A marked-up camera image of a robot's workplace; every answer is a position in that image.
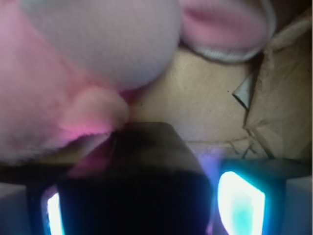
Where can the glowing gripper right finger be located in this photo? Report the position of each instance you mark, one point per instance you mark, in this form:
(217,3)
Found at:
(265,197)

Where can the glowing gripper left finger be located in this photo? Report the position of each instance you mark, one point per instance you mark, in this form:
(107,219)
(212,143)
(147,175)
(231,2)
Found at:
(15,215)

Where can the black box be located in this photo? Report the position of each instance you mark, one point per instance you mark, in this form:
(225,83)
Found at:
(143,180)

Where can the brown paper bag tray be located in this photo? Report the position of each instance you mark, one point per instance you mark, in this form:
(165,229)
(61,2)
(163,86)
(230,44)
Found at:
(190,93)

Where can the pink plush bunny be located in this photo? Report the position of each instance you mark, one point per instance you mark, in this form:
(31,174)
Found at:
(64,64)

